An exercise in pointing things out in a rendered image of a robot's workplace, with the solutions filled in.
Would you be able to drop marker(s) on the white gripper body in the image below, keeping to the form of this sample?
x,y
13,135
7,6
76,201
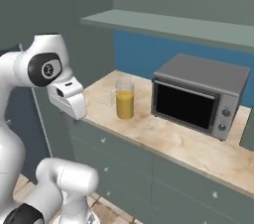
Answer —
x,y
70,104

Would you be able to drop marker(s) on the small silver drawer knob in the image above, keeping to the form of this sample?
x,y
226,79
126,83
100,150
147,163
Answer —
x,y
215,195
108,193
106,169
103,140

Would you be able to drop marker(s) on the grey-green wall shelf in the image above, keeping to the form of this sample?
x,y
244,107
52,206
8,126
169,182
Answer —
x,y
172,27

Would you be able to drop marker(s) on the glass pitcher with orange juice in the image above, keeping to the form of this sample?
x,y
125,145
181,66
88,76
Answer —
x,y
125,104

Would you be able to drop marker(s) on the grey toaster oven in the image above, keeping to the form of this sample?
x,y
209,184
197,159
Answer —
x,y
198,86

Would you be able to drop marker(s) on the grey-green drawer front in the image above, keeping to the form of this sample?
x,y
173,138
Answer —
x,y
132,206
129,178
191,190
178,209
125,150

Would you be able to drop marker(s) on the grey-green cabinet panel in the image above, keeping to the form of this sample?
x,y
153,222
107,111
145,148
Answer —
x,y
248,130

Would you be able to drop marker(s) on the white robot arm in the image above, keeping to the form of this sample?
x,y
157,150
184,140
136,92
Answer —
x,y
13,155

